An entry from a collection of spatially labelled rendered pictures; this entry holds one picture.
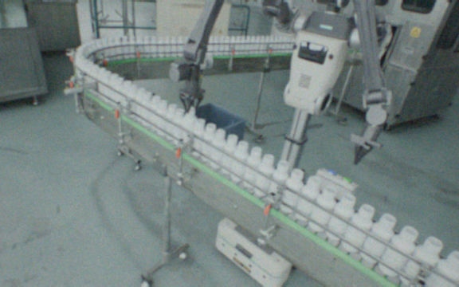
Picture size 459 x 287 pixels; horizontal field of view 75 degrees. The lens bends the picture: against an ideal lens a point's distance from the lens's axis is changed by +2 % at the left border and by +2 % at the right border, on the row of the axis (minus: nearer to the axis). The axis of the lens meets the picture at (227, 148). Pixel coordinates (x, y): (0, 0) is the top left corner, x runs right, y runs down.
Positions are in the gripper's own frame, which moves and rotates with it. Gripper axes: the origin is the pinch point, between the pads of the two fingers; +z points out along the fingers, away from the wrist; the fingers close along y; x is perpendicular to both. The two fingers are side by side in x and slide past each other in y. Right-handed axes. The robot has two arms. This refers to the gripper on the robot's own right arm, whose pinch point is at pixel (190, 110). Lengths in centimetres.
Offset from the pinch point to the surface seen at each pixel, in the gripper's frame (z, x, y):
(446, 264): 6, 99, 1
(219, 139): 4.9, 18.9, 1.6
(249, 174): 12.5, 35.9, 2.2
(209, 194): 31.5, 19.7, 5.0
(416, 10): -36, 0, -369
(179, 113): 3.1, -5.1, 1.5
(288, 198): 12, 54, 3
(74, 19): 57, -489, -183
